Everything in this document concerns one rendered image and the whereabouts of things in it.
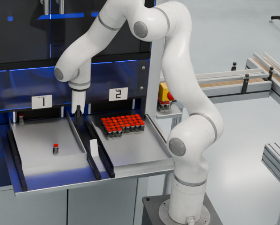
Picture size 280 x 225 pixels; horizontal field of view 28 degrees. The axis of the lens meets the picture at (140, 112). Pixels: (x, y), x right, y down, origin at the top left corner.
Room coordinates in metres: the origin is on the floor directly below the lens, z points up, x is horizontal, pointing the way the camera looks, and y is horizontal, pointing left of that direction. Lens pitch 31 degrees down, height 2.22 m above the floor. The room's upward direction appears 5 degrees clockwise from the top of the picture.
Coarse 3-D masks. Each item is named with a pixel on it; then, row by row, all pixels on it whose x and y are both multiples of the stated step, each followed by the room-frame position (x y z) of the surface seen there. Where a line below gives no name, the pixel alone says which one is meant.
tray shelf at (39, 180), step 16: (112, 112) 2.23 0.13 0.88; (128, 112) 2.25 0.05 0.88; (0, 128) 2.01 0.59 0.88; (80, 128) 2.07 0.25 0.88; (160, 128) 2.14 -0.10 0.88; (16, 176) 1.69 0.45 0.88; (32, 176) 1.70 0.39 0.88; (48, 176) 1.71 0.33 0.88; (64, 176) 1.72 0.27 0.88; (80, 176) 1.73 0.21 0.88; (128, 176) 1.76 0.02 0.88; (144, 176) 1.79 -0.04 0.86; (16, 192) 1.60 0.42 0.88; (32, 192) 1.62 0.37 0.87
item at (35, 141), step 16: (16, 128) 2.02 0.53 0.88; (32, 128) 2.03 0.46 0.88; (48, 128) 2.05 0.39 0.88; (64, 128) 2.06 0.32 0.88; (16, 144) 1.86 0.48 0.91; (32, 144) 1.91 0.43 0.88; (48, 144) 1.92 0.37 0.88; (64, 144) 1.93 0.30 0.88; (80, 144) 1.92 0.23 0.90; (32, 160) 1.76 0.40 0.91; (48, 160) 1.78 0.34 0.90; (64, 160) 1.81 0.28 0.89; (80, 160) 1.83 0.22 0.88
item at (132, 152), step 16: (96, 128) 2.08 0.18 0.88; (144, 128) 2.12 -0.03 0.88; (112, 144) 1.97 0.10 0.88; (128, 144) 1.98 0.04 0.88; (144, 144) 1.99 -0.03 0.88; (160, 144) 2.00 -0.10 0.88; (112, 160) 1.85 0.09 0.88; (128, 160) 1.86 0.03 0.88; (144, 160) 1.87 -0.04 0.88; (160, 160) 1.84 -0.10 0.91
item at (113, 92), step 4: (116, 88) 2.16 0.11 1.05; (120, 88) 2.16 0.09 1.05; (124, 88) 2.17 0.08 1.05; (112, 92) 2.15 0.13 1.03; (116, 92) 2.16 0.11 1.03; (124, 92) 2.17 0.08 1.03; (112, 96) 2.15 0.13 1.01; (120, 96) 2.16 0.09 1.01; (124, 96) 2.17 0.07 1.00; (112, 100) 2.15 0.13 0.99
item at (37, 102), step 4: (36, 96) 2.02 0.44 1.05; (40, 96) 2.03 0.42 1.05; (44, 96) 2.03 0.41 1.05; (48, 96) 2.04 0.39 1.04; (32, 100) 2.02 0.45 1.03; (36, 100) 2.02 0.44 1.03; (40, 100) 2.03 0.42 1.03; (48, 100) 2.04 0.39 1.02; (32, 104) 2.01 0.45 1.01; (36, 104) 2.02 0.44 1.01; (40, 104) 2.03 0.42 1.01; (48, 104) 2.04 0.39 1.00; (32, 108) 2.01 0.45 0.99; (36, 108) 2.02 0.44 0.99
